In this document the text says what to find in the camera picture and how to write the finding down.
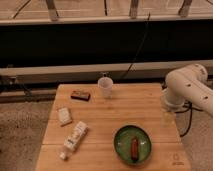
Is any small white box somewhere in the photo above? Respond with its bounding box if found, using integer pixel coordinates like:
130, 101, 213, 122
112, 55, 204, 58
58, 107, 72, 126

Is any black hanging cable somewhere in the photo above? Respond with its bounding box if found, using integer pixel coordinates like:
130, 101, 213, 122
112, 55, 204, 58
117, 12, 152, 83

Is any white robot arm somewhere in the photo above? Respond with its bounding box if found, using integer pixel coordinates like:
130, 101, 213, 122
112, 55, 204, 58
161, 64, 213, 115

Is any brown sausage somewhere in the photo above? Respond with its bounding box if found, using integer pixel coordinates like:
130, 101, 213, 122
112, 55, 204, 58
131, 137, 139, 161

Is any dark brown rectangular block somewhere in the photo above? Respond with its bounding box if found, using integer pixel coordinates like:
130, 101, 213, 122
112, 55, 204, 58
71, 91, 90, 101

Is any black floor cable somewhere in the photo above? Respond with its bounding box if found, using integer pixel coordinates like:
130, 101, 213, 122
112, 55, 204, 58
174, 101, 204, 138

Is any white plastic bottle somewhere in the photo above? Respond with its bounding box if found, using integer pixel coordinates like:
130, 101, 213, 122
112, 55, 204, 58
59, 121, 88, 160

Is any green bowl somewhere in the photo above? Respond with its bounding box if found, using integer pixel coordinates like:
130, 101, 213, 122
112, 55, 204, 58
114, 125, 152, 165

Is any translucent plastic cup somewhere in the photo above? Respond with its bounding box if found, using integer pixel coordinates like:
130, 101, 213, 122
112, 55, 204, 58
98, 77, 113, 98

